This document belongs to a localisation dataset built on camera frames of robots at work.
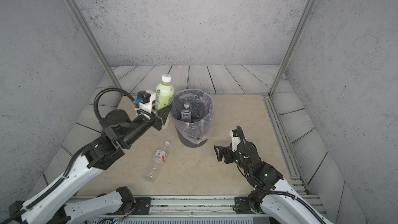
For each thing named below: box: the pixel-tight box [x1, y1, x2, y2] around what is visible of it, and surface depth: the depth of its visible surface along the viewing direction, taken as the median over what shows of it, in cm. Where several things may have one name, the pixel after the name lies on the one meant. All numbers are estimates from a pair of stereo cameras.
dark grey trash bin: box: [174, 124, 208, 148], surface depth 82 cm
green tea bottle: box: [155, 73, 175, 130], surface depth 53 cm
